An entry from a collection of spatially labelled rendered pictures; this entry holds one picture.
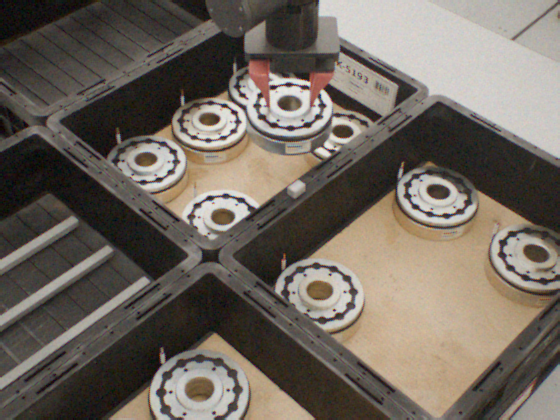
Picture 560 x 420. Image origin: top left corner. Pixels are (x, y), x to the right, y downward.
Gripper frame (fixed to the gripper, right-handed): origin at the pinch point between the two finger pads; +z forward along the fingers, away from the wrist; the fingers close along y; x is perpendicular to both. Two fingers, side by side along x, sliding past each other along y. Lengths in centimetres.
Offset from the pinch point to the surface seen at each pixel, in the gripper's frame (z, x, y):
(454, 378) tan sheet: 15.1, -28.4, 17.3
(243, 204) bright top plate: 12.0, -5.9, -5.6
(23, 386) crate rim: 3.8, -35.4, -25.1
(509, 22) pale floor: 105, 159, 79
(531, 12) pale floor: 105, 165, 87
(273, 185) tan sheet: 15.4, 0.6, -1.8
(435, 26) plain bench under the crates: 31, 56, 29
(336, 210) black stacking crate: 11.9, -7.0, 5.8
